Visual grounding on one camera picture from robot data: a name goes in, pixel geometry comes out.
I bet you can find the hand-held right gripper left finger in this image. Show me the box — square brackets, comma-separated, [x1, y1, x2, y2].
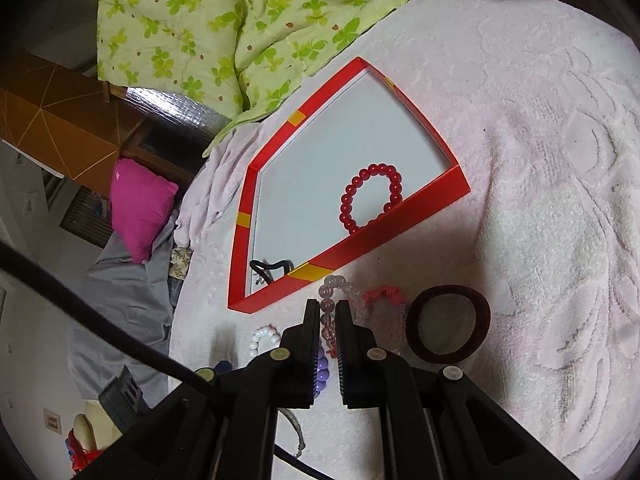
[75, 300, 321, 480]

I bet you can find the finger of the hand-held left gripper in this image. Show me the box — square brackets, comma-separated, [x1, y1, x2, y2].
[98, 366, 151, 421]

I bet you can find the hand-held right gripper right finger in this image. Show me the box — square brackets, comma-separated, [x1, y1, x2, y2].
[335, 301, 571, 480]

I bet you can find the purple bead bracelet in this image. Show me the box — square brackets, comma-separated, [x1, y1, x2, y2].
[216, 347, 332, 395]

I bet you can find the white bead bracelet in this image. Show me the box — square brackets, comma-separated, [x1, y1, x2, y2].
[248, 325, 286, 358]

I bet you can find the grey ring bangle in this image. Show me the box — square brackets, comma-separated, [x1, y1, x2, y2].
[277, 407, 307, 461]

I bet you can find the clear pink bead bracelet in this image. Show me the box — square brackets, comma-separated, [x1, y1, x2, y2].
[318, 274, 363, 357]

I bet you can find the coral and white bracelet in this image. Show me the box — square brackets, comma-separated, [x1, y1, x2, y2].
[359, 285, 409, 326]

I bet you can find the dark red hair tie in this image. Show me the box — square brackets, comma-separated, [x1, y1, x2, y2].
[405, 285, 492, 365]

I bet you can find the red shallow box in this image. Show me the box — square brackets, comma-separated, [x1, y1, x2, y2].
[227, 56, 472, 315]

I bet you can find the cream plush toy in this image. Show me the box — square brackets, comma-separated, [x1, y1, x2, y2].
[67, 400, 123, 471]

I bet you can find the grey bed sheet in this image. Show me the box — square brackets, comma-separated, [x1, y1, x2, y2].
[67, 210, 191, 411]

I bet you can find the black hair clip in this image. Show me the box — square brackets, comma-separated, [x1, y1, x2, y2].
[248, 258, 296, 286]

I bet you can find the floral cloth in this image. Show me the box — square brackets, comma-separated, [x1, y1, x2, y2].
[169, 247, 193, 280]

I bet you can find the brown woven screen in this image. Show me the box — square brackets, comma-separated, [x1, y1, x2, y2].
[59, 195, 116, 246]

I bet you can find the magenta pillow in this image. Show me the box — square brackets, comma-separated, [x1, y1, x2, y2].
[109, 157, 180, 263]

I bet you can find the pale pink blanket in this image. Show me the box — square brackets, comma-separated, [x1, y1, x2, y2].
[167, 0, 640, 480]

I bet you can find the orange wooden column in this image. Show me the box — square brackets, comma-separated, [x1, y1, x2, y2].
[0, 55, 146, 183]

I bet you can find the silver insulation sheet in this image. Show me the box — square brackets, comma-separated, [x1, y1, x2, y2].
[122, 87, 236, 133]

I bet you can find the green clover quilt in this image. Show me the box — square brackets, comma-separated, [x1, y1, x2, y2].
[96, 0, 408, 158]

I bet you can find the black cable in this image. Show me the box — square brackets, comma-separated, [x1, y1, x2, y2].
[0, 241, 326, 480]

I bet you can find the red bead bracelet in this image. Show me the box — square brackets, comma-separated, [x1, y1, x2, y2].
[339, 162, 404, 235]

